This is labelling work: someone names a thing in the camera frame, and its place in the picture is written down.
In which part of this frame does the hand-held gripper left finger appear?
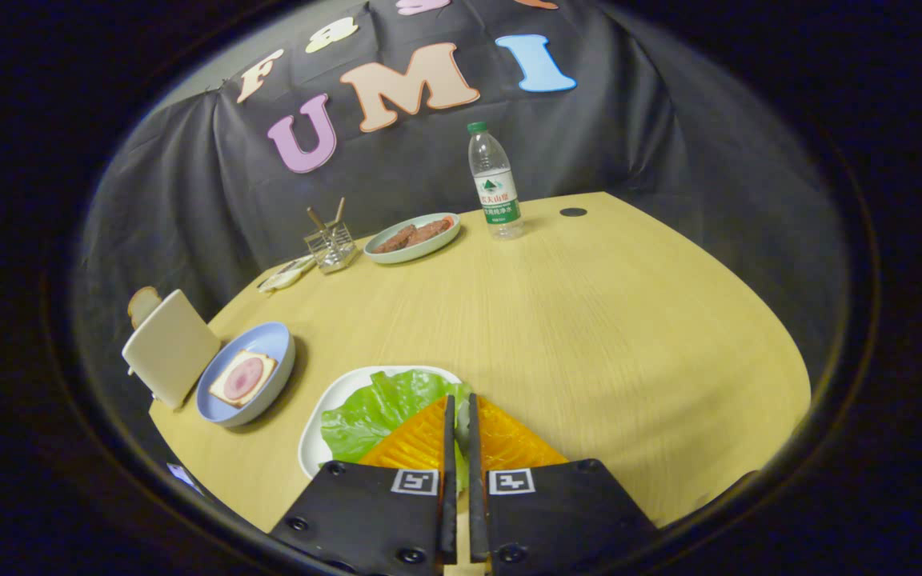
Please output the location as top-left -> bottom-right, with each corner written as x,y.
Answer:
269,394 -> 459,576

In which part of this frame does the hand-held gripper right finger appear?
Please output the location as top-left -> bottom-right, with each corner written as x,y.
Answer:
467,392 -> 659,576

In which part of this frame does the green lettuce leaf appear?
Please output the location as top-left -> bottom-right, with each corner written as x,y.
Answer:
320,370 -> 474,493

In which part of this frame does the plain bread slice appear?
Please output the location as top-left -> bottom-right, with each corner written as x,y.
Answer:
126,286 -> 162,330

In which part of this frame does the white plate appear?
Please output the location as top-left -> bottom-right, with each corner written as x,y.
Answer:
299,366 -> 462,479

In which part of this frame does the bread slice with ham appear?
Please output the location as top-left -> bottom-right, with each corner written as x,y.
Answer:
207,350 -> 279,409

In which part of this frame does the blue plate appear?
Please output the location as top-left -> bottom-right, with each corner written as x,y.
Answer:
195,322 -> 296,427

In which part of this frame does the pale green plate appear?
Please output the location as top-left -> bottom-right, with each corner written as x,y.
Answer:
363,212 -> 462,265

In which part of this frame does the brown meat patty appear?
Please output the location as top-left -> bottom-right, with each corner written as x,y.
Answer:
373,225 -> 418,254
407,218 -> 455,246

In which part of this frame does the white divided condiment dish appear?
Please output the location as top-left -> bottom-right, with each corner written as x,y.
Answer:
258,254 -> 316,294

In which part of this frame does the clear water bottle green cap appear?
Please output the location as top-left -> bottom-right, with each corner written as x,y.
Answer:
467,121 -> 524,241

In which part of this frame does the white toaster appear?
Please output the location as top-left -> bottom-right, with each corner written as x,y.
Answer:
122,289 -> 222,410

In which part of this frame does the black backdrop cloth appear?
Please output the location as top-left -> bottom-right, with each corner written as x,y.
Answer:
81,0 -> 854,417

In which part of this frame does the metal wire utensil holder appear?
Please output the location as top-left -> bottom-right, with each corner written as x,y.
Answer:
304,224 -> 357,274

